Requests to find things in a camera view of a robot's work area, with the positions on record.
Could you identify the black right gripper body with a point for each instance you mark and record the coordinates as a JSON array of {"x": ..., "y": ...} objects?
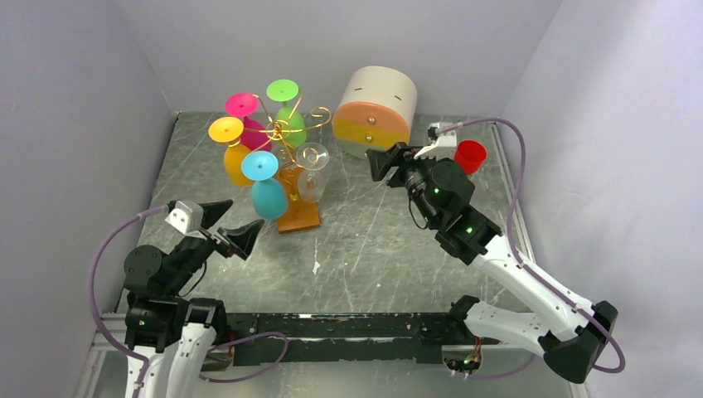
[{"x": 411, "y": 173}]

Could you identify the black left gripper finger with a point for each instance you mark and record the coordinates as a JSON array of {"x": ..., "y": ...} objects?
[
  {"x": 240, "y": 241},
  {"x": 213, "y": 211}
]

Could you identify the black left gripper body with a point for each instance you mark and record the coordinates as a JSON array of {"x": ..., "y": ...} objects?
[{"x": 191, "y": 251}]

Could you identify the blue plastic wine glass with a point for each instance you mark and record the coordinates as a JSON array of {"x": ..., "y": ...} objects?
[{"x": 269, "y": 198}]

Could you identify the clear plastic wine glass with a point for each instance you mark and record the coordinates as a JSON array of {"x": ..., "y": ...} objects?
[{"x": 313, "y": 159}]

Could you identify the orange plastic wine glass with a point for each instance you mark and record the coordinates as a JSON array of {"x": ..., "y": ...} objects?
[{"x": 228, "y": 132}]

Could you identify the magenta plastic wine glass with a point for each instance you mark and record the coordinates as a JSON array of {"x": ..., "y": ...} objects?
[{"x": 242, "y": 105}]

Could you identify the green plastic wine glass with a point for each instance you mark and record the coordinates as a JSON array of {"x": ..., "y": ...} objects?
[{"x": 286, "y": 91}]

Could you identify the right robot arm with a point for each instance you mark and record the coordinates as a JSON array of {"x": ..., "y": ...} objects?
[{"x": 567, "y": 330}]

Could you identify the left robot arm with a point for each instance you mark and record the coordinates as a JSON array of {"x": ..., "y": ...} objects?
[{"x": 167, "y": 333}]

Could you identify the red plastic wine glass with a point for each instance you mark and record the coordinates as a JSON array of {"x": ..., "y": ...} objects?
[{"x": 470, "y": 155}]

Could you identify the round pastel drawer cabinet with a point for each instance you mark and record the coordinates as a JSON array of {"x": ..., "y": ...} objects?
[{"x": 376, "y": 111}]

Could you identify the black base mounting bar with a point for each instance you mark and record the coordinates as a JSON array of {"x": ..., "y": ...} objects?
[{"x": 296, "y": 337}]

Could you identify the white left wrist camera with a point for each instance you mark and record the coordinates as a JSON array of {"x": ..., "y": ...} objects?
[{"x": 185, "y": 216}]

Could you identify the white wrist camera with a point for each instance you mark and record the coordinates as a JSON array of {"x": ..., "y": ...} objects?
[
  {"x": 442, "y": 141},
  {"x": 185, "y": 216}
]

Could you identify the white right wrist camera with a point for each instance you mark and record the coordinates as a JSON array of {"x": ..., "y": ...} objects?
[{"x": 442, "y": 141}]

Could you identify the gold wire wine glass rack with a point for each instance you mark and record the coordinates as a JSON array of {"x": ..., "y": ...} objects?
[{"x": 300, "y": 215}]

